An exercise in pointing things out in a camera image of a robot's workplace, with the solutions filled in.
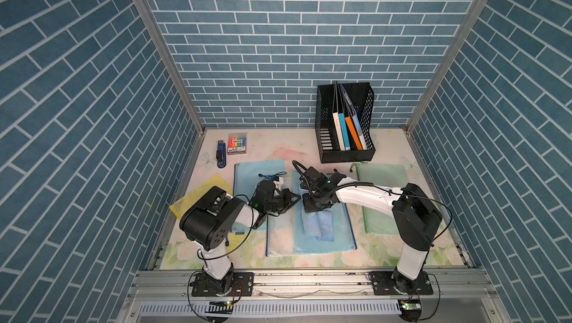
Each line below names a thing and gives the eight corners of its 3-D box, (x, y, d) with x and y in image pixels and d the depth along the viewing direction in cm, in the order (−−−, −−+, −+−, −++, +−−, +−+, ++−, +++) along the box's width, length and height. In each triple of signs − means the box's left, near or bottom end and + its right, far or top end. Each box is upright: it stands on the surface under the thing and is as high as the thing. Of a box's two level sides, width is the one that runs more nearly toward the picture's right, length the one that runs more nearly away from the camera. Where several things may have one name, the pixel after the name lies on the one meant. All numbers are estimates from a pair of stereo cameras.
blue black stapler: (219, 169, 106) (216, 162, 102) (219, 145, 116) (216, 138, 112) (226, 167, 107) (224, 161, 103) (226, 144, 117) (224, 137, 113)
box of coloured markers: (227, 155, 112) (226, 152, 110) (229, 136, 120) (228, 133, 119) (246, 153, 113) (246, 150, 111) (247, 134, 121) (246, 132, 120)
